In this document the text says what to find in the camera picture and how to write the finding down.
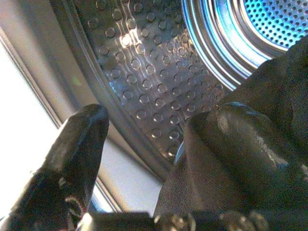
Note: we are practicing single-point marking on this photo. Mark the black garment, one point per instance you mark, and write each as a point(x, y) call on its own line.
point(183, 180)

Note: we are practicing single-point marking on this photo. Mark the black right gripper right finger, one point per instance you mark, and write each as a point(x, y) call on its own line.
point(240, 144)

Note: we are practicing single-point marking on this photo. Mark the steel dryer drum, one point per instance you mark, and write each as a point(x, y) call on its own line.
point(156, 72)

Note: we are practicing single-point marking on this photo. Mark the white tumble dryer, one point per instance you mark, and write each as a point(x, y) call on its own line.
point(24, 120)

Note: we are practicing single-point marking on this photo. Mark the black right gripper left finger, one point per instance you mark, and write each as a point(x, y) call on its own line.
point(72, 156)

